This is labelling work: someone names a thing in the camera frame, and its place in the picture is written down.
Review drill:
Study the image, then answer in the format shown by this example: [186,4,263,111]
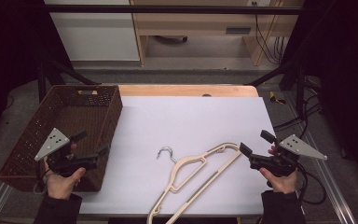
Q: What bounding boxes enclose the black hanging cables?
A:
[254,2,284,65]

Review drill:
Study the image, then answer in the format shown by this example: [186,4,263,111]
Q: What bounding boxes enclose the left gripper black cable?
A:
[32,169,52,195]

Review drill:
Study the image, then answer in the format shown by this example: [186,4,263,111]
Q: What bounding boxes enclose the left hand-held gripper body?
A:
[34,127,102,178]

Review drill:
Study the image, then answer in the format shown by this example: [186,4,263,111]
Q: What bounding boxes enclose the black horizontal frame bar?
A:
[43,4,303,16]

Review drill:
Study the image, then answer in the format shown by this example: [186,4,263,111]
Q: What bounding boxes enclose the black metal stand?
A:
[36,59,102,101]
[248,59,308,117]

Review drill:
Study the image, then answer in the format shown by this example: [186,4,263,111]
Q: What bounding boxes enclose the black curtain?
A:
[0,0,73,147]
[279,0,358,190]

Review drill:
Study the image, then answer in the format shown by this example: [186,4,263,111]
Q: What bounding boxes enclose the person's left hand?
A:
[44,157,87,200]

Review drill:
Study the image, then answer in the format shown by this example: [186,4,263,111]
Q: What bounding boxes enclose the person's right hand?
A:
[258,167,298,194]

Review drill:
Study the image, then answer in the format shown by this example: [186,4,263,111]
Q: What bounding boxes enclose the white sheet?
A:
[74,95,278,217]

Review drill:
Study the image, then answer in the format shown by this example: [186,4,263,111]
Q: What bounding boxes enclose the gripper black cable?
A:
[296,162,328,205]
[32,169,52,195]

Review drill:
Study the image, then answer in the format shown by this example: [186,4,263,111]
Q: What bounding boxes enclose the brown woven basket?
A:
[0,84,124,193]

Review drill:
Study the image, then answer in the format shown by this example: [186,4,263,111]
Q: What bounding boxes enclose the black floor cable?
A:
[273,92,324,132]

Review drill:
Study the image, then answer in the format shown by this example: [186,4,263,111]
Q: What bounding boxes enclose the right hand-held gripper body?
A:
[249,133,328,177]

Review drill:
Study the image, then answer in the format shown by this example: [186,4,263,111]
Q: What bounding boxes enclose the white cabinet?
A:
[44,0,141,63]

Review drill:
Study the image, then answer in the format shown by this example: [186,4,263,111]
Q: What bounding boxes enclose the yellow and black tool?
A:
[269,91,287,105]

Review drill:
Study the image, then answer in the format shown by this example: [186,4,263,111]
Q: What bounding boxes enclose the light wooden desk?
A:
[130,0,306,67]

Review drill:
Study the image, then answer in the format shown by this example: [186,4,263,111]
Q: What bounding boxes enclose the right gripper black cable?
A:
[296,162,328,205]

